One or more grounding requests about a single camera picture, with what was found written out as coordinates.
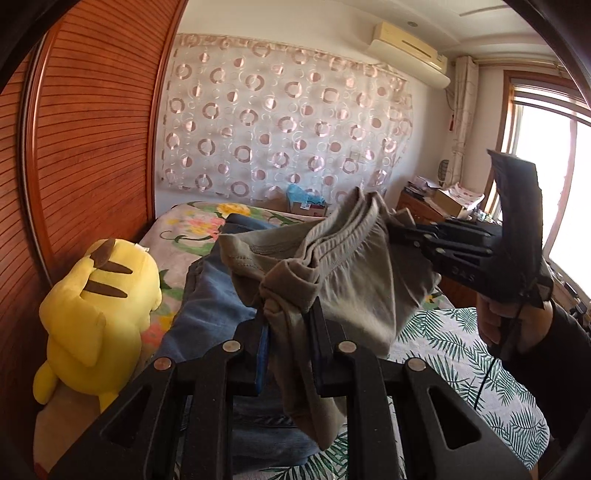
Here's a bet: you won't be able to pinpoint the floral blanket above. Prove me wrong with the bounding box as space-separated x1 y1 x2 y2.
139 200 446 334

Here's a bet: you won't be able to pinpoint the person's right forearm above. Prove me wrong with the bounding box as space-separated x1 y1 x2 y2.
501 300 591 480

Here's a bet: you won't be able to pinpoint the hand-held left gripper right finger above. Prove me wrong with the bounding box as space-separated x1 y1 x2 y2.
310 298 532 480

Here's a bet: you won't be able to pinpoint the cardboard box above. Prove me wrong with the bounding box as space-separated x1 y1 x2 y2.
431 188 468 219

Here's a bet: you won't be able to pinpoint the circle-pattern sheer curtain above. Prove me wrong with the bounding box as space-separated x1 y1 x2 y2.
159 32 414 202

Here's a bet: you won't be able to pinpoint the black cable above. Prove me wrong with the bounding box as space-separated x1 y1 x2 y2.
471 277 544 412

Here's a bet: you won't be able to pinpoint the window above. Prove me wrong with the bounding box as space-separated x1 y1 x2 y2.
501 69 591 297

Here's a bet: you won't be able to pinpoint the yellow plush toy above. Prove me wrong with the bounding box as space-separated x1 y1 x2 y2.
33 237 163 414

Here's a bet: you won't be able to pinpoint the pale window curtain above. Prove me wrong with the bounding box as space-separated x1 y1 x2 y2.
450 55 479 186

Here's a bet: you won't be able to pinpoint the person's right hand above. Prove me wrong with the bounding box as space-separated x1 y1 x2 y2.
478 294 556 361

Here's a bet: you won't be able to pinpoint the white air conditioner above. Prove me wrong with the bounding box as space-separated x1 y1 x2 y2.
367 21 451 89

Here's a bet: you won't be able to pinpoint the grey-green pants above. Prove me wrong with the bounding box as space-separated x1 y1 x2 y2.
217 187 442 451

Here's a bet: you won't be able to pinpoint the blue jeans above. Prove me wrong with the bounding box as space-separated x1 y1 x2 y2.
159 213 320 476

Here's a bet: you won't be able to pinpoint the blue packet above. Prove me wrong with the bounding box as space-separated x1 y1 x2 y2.
286 185 327 209

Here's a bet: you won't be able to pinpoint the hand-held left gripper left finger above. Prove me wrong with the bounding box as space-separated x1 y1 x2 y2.
48 319 271 480

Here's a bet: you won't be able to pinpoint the leaf-print bed sheet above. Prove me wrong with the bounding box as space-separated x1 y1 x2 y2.
233 307 552 480

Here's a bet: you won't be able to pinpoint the wooden cabinet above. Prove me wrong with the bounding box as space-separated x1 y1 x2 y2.
397 189 482 311

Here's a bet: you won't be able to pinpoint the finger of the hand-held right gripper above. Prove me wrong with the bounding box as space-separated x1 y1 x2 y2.
389 216 503 241
392 233 498 262

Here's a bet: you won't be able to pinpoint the newspaper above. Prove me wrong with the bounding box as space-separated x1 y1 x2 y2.
450 182 486 209

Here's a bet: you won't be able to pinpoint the beige pillow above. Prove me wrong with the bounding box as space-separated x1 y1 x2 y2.
34 383 148 477

